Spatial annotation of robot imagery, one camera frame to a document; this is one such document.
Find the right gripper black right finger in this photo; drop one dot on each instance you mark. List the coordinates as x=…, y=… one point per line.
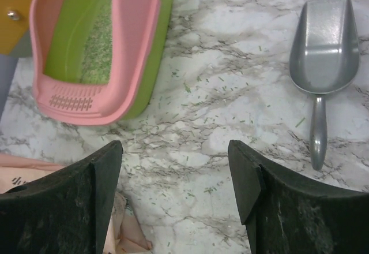
x=286, y=212

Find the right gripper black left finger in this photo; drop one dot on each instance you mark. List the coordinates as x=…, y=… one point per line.
x=67, y=211

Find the beige cat litter bag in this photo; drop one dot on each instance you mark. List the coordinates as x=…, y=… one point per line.
x=124, y=234

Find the clear plastic litter scoop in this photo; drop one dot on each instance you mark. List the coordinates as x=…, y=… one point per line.
x=324, y=59

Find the green litter granules pile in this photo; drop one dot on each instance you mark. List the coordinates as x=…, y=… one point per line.
x=97, y=55

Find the pink green litter box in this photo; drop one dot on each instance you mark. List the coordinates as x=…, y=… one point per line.
x=59, y=30

